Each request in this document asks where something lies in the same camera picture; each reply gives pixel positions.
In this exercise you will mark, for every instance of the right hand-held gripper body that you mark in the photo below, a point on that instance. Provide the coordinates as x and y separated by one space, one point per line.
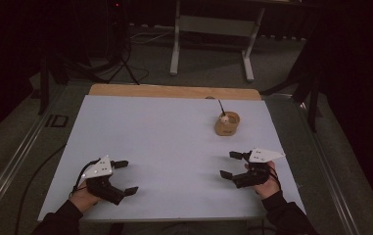
265 155

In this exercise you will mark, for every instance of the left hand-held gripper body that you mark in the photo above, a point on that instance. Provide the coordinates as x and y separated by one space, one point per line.
102 168

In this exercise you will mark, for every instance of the round wooden pen holder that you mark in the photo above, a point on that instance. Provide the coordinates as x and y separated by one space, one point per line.
227 129

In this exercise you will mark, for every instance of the thin black pen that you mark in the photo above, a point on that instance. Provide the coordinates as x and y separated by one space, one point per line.
221 107

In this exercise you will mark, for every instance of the person's right hand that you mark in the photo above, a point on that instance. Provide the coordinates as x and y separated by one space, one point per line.
269 189

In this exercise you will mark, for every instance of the person's left hand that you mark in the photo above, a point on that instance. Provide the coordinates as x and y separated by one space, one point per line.
81 199

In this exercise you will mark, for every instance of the small white figure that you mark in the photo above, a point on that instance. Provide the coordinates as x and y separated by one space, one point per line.
223 118

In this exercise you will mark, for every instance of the white table mat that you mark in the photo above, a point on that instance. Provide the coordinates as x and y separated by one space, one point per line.
174 137

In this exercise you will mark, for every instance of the black metal stand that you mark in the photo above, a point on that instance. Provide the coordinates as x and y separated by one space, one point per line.
312 104

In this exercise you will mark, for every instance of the black tripod stand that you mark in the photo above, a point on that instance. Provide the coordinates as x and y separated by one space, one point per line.
123 62

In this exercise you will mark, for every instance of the black rectangular floor frame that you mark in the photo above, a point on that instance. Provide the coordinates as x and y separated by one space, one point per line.
47 121

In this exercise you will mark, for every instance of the metal floor rail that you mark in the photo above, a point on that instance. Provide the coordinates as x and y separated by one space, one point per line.
8 169
334 182

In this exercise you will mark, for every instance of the white metal desk frame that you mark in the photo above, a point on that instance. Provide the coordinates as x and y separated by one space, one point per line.
176 49

